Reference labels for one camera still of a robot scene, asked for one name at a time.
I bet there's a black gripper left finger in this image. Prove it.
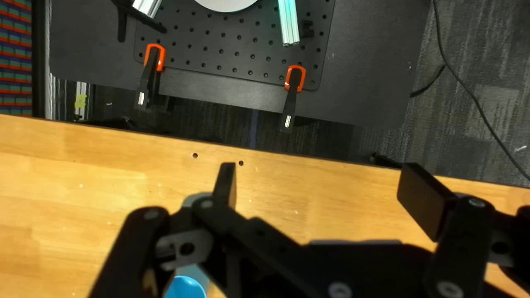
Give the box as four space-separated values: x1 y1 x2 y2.
90 162 308 298

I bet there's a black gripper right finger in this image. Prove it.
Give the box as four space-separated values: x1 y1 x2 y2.
398 164 530 298

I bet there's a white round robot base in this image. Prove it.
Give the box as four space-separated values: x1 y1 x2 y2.
196 0 258 13

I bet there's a blue plastic cup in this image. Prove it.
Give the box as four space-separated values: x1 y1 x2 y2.
164 265 210 298

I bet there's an orange black clamp right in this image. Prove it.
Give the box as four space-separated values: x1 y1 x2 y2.
282 65 306 129

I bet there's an orange black clamp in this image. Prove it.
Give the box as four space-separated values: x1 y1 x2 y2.
136 43 166 109
282 65 306 129

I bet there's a black perforated breadboard plate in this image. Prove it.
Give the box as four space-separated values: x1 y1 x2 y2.
133 0 335 91

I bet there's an orange black clamp left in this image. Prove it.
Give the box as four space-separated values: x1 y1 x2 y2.
136 43 166 109

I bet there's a silver aluminium extrusion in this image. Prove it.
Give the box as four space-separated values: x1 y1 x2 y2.
133 0 162 18

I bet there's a black floor cable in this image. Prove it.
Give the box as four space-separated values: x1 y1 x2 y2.
409 0 530 182

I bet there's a teal aluminium rail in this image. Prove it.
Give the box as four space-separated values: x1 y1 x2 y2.
277 0 300 46

